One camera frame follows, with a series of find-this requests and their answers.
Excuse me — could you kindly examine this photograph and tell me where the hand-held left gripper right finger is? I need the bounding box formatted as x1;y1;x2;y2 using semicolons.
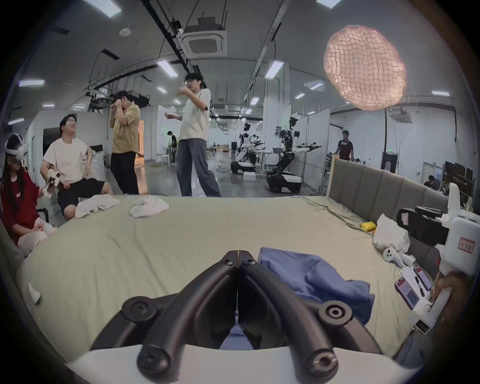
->
239;250;383;382

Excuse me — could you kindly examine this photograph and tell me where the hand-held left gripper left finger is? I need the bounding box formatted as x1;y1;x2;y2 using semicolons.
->
90;250;239;380

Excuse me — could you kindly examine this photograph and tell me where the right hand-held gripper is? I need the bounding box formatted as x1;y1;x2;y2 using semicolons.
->
397;183;480;335

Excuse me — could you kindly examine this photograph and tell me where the person's right forearm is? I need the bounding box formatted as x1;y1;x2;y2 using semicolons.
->
435;294;479;340

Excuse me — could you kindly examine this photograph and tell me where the person's right hand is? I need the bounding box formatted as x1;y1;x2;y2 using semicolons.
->
430;271;475;301

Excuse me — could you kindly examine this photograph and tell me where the blue shirt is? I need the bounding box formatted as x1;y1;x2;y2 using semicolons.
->
258;247;376;326

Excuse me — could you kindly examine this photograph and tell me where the phone with dark screen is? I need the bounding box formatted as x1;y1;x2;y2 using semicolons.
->
412;265;436;292

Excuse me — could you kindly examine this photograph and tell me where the bed with pale green sheet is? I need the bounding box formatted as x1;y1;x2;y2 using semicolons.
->
15;194;439;359

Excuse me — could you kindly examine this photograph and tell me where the white cloth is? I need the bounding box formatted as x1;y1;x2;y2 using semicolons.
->
129;195;170;219
74;194;121;219
372;213;410;253

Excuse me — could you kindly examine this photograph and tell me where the phone with red screen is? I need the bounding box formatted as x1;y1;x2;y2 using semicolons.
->
394;277;422;311

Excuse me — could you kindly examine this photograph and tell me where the grey padded headboard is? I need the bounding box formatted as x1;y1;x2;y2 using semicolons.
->
327;155;451;229

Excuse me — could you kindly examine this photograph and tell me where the white and black wheeled robot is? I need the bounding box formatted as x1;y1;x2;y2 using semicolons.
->
230;122;264;175
265;116;323;195

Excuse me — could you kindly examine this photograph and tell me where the large woven pendant lamp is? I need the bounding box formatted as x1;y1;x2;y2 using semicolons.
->
323;24;408;112

